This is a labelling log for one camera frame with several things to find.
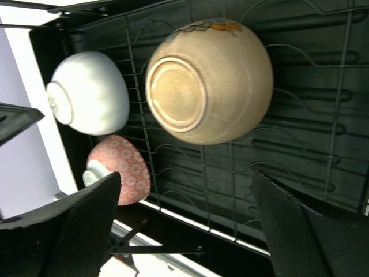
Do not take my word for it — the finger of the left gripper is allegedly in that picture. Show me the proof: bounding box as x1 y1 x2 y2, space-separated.
0 103 44 146

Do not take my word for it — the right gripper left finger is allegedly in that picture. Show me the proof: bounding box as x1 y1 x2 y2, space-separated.
1 173 121 276

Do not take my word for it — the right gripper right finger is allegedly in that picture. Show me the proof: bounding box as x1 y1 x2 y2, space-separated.
253 171 368 276

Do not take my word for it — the white bowl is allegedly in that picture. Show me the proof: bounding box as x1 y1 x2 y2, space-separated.
46 51 130 136

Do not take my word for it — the red patterned bowl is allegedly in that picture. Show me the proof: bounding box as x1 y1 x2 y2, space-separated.
82 134 151 206

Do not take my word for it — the beige round bowl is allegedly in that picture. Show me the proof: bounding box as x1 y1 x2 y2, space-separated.
145 18 273 145

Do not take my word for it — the black dish rack tray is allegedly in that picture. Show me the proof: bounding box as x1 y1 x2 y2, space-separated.
30 1 368 246

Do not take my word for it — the black wire plate rack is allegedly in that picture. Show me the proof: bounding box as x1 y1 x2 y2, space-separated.
1 1 204 260

